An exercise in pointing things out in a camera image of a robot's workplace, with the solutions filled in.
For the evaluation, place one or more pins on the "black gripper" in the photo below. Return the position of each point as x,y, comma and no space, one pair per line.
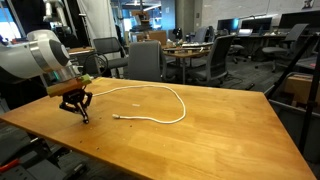
78,96

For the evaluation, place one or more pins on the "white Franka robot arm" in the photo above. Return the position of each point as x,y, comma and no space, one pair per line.
20,56

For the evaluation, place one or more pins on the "small clear tape piece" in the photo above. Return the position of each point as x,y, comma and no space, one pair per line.
136,105

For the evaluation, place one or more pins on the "black mesh office chair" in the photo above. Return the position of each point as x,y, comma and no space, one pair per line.
106,46

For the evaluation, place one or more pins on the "grey fabric office chair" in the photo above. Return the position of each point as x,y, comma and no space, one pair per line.
145,61

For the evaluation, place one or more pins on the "white fabric curtain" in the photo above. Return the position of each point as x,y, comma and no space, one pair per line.
100,20

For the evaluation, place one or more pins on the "wooden top desk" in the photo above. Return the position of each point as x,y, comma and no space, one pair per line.
186,52

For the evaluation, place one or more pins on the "dark grey swivel chair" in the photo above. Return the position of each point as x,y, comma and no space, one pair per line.
218,56

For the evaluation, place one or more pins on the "black computer monitor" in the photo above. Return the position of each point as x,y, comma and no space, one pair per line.
228,24
256,23
298,19

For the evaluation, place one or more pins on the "open laptop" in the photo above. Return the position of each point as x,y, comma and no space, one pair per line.
245,32

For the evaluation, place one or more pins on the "grey plastic bin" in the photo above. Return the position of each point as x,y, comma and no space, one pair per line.
290,123

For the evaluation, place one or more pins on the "brown cardboard piece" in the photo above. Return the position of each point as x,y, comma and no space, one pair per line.
298,88

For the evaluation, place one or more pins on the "black tripod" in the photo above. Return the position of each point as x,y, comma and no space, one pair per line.
311,100

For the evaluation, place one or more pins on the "tan wrist camera block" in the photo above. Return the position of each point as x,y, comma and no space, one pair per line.
63,88

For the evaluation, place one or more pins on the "drone wall picture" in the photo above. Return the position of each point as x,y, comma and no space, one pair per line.
308,4

